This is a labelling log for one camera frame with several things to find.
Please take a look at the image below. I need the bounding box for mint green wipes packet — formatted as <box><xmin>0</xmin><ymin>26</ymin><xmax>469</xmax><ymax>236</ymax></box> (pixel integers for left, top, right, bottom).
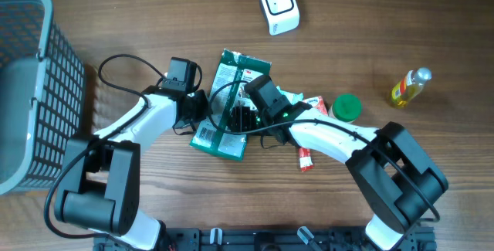
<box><xmin>276</xmin><ymin>86</ymin><xmax>304</xmax><ymax>105</ymax></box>

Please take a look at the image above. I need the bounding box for green 3M gloves package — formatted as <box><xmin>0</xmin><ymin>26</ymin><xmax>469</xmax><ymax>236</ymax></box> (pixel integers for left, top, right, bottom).
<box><xmin>190</xmin><ymin>49</ymin><xmax>272</xmax><ymax>161</ymax></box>

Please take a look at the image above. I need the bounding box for orange Kleenex tissue pack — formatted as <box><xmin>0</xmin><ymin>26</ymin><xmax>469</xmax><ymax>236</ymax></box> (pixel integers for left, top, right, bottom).
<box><xmin>303</xmin><ymin>96</ymin><xmax>328</xmax><ymax>116</ymax></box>

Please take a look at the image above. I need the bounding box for red snack stick packet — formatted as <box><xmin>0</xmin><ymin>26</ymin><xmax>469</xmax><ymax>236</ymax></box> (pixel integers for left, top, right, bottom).
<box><xmin>298</xmin><ymin>148</ymin><xmax>313</xmax><ymax>172</ymax></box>

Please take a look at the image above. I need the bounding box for yellow Vim bottle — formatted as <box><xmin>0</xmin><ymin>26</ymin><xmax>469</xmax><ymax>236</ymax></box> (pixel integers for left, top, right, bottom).
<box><xmin>389</xmin><ymin>67</ymin><xmax>432</xmax><ymax>108</ymax></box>

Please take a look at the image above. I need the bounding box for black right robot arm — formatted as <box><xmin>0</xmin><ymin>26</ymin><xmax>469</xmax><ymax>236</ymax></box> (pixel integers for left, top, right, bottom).
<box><xmin>230</xmin><ymin>75</ymin><xmax>448</xmax><ymax>250</ymax></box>

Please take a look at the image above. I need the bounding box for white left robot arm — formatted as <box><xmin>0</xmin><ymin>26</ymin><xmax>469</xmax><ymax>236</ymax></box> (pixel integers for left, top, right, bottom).
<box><xmin>44</xmin><ymin>57</ymin><xmax>208</xmax><ymax>250</ymax></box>

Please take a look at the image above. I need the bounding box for white barcode scanner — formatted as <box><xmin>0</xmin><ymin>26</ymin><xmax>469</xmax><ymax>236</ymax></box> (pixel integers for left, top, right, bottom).
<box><xmin>259</xmin><ymin>0</ymin><xmax>300</xmax><ymax>36</ymax></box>

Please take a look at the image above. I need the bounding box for green lid glass jar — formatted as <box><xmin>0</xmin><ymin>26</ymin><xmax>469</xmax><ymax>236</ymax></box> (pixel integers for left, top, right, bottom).
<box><xmin>329</xmin><ymin>93</ymin><xmax>363</xmax><ymax>123</ymax></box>

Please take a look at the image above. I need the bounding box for grey plastic basket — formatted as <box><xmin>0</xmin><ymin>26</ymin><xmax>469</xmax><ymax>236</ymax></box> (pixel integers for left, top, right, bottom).
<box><xmin>1</xmin><ymin>0</ymin><xmax>86</xmax><ymax>195</ymax></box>

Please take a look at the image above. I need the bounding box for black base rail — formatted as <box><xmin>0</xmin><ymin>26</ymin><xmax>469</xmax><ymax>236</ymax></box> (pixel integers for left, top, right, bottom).
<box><xmin>93</xmin><ymin>226</ymin><xmax>438</xmax><ymax>251</ymax></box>

